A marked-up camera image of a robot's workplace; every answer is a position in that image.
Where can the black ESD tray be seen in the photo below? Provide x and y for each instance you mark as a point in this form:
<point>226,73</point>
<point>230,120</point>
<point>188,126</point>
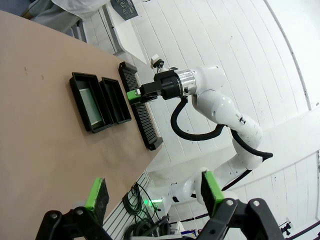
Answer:
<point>77,85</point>
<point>117,100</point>

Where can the grey plastic basket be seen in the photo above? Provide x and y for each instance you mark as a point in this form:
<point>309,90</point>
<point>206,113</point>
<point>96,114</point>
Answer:
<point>125,8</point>

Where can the black slotted board rack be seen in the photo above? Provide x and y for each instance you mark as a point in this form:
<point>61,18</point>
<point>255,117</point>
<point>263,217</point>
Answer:
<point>147,125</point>

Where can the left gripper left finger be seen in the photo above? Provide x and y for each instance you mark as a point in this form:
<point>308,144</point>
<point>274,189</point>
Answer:
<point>96,200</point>

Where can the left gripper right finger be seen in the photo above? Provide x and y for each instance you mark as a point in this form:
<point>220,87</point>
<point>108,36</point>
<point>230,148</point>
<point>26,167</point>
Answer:
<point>212,192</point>

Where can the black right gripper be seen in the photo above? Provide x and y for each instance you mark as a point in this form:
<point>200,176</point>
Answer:
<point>167,85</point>

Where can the white side table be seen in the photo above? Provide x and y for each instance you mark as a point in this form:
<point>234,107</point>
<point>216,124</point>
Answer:
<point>130,42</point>

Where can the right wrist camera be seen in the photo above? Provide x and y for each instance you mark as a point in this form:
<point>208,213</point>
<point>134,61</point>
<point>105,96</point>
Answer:
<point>155,60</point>

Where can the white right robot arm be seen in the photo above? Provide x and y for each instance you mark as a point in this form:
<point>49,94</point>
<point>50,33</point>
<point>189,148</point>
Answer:
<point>220,105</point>

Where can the green circuit board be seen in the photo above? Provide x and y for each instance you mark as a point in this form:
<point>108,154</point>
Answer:
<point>91,107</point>

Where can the person in white coat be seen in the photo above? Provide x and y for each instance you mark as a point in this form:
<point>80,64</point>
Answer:
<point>82,7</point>

